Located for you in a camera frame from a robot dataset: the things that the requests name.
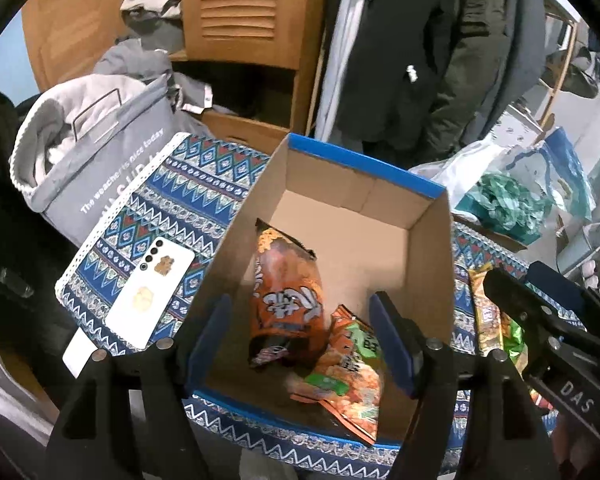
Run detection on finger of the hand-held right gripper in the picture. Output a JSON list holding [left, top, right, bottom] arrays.
[[482, 267, 600, 443], [526, 261, 600, 356]]

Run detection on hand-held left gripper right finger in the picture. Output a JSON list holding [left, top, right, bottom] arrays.
[[369, 290, 561, 480]]

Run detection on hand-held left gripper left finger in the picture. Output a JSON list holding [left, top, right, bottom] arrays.
[[45, 292, 233, 480]]

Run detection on yellow brown snack packet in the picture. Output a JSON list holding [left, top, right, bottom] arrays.
[[467, 262, 506, 356]]

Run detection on orange and green snack bag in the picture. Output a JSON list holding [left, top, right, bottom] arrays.
[[290, 305, 385, 446]]

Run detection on blue cardboard box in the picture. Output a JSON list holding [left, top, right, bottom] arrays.
[[182, 133, 456, 448]]

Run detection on green snack packet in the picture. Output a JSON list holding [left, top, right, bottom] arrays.
[[502, 317, 531, 376]]

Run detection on white smartphone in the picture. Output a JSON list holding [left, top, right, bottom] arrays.
[[105, 238, 196, 351]]

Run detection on teal tissue paper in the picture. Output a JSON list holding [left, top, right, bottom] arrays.
[[455, 172, 553, 241]]

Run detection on white card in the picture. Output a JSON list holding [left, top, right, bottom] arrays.
[[62, 332, 103, 378]]

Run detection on blue patterned tablecloth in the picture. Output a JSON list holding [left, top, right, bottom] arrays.
[[55, 132, 556, 466]]

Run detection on grey fabric laundry basket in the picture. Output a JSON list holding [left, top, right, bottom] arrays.
[[10, 74, 178, 248]]

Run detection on wooden rack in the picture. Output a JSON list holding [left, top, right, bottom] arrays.
[[530, 5, 581, 131]]

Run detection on dark green hanging coat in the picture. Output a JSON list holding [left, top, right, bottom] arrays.
[[420, 0, 548, 166]]

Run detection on dark cloth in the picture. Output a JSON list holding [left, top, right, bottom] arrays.
[[0, 75, 76, 411]]

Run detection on grey clothes pile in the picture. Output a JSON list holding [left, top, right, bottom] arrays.
[[94, 0, 216, 111]]

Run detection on black hanging jacket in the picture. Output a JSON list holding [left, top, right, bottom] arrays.
[[332, 0, 461, 156]]

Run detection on white hanging garment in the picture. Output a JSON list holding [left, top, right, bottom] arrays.
[[312, 0, 381, 146]]

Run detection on wooden wardrobe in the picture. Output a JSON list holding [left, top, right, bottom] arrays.
[[20, 0, 331, 156]]

